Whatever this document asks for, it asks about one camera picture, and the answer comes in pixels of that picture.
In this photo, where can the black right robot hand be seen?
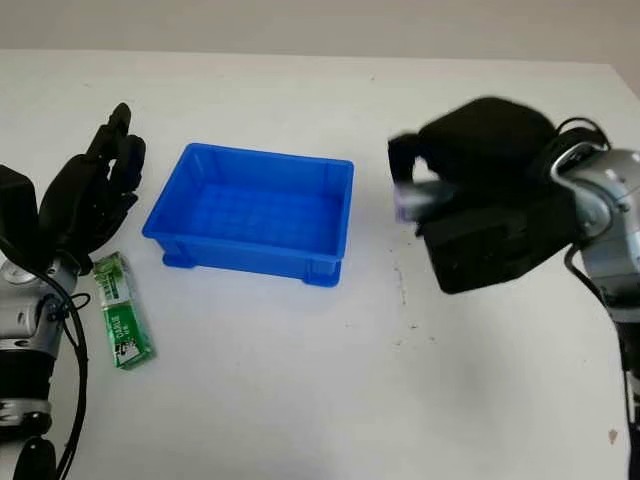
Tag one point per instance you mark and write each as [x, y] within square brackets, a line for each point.
[480, 145]

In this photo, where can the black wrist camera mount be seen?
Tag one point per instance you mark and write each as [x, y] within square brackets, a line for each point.
[15, 210]
[495, 245]

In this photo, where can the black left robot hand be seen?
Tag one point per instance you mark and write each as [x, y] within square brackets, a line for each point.
[85, 200]

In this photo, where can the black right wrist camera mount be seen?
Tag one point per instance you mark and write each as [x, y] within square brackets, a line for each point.
[495, 245]

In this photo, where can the green snack packet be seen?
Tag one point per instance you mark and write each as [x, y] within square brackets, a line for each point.
[125, 320]

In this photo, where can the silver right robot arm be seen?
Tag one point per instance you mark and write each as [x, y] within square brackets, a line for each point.
[610, 215]

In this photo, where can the blue plastic tray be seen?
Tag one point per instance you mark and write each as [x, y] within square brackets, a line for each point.
[250, 215]

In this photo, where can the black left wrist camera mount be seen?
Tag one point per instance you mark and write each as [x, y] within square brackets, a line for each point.
[15, 210]

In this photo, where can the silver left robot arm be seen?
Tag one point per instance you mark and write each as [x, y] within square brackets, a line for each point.
[25, 325]

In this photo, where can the silver can with purple end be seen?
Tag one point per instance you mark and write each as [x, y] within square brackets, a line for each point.
[425, 195]

